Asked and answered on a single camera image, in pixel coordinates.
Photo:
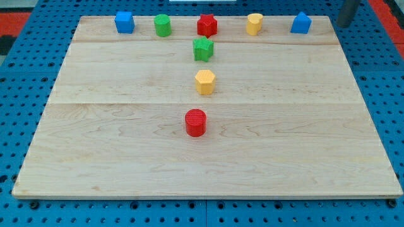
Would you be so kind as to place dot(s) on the blue cube block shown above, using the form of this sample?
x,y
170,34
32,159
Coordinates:
x,y
124,22

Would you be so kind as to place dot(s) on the green cylinder block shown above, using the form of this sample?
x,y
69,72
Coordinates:
x,y
162,25

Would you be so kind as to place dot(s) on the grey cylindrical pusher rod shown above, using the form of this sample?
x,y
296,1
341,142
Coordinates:
x,y
347,13

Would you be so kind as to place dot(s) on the wooden board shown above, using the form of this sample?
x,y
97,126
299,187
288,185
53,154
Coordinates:
x,y
286,119

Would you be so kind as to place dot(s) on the yellow hexagon block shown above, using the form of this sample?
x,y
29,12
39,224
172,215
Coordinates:
x,y
205,82

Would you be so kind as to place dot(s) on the red cylinder block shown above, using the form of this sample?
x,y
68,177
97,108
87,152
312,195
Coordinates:
x,y
195,120

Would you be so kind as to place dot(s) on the blue pentagon block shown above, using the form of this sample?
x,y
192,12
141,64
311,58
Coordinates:
x,y
301,24

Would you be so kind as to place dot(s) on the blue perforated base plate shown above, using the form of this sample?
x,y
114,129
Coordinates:
x,y
30,69

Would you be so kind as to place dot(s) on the red star block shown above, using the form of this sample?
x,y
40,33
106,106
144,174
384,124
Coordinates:
x,y
207,25

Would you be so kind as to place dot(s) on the green star block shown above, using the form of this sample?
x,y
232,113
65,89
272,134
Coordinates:
x,y
203,49

